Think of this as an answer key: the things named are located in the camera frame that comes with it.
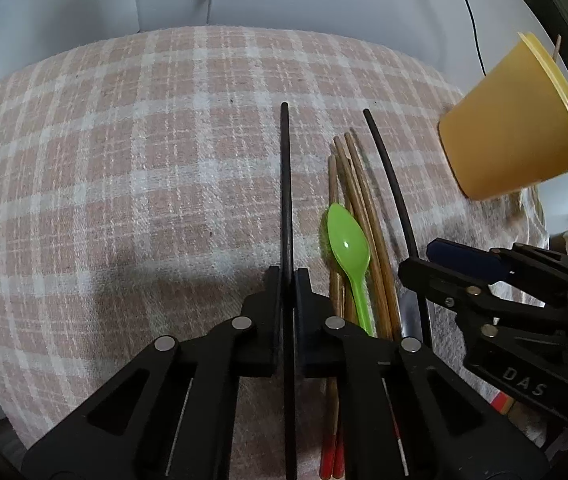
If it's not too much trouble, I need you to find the small red object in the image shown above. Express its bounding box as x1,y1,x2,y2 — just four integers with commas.
491,391,514,416

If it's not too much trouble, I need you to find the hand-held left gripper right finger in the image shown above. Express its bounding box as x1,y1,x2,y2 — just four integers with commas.
295,266,549,480

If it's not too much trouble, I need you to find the green plastic spoon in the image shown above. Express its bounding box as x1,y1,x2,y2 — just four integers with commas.
326,202,375,337

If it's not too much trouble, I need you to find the pink plaid cloth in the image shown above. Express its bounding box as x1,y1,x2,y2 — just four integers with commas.
0,25,552,480

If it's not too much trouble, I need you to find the black cable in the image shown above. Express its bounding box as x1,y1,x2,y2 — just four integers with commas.
444,0,487,77

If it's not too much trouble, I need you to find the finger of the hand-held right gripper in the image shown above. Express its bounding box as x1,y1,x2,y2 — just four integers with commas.
397,258,568,342
426,239,568,292

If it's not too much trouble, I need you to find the yellow plastic cup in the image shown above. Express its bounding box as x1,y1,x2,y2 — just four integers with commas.
438,32,568,202

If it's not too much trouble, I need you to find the black chopstick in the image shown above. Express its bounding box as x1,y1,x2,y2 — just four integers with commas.
362,108,421,260
280,102,299,480

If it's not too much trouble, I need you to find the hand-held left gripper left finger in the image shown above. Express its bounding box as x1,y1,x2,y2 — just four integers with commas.
21,266,283,480

